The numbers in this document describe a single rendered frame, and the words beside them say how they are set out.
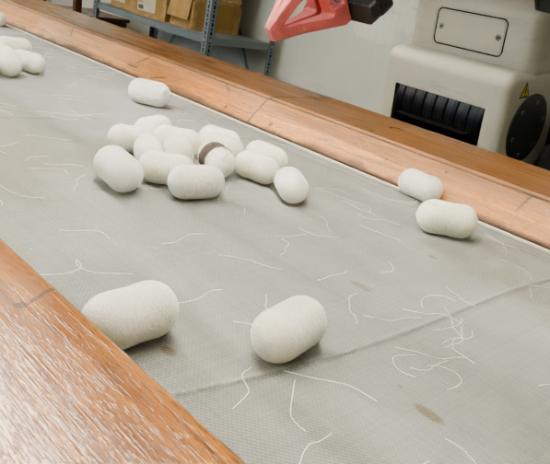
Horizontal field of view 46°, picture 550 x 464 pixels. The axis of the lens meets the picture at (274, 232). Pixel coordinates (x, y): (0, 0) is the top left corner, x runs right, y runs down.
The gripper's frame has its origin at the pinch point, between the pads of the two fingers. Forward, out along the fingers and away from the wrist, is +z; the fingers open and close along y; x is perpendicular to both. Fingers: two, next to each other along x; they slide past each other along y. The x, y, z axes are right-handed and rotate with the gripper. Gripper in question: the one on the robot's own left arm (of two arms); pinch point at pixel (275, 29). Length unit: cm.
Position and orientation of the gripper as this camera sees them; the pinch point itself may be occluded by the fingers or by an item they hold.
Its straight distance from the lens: 58.8
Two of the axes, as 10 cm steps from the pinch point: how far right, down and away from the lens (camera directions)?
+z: -6.6, 6.9, -2.8
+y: 6.8, 3.9, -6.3
